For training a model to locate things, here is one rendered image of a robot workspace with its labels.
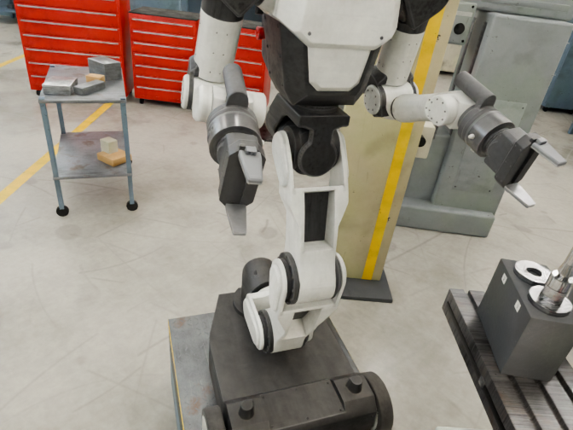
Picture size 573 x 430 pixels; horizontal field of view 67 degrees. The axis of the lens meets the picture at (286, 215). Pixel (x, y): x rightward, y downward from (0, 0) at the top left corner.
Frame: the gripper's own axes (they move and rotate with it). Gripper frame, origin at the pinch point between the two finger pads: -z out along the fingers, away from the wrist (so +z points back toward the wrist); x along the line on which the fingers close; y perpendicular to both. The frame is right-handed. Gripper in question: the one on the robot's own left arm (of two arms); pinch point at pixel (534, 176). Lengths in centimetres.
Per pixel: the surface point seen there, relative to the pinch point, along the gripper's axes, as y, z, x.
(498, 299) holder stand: 9.7, -6.0, -39.8
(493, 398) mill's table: -3, -24, -48
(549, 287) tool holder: 9.9, -12.5, -24.9
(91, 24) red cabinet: -70, 461, -174
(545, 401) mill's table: 6, -30, -45
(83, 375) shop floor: -108, 65, -156
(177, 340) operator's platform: -66, 47, -114
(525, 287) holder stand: 10.8, -8.5, -31.1
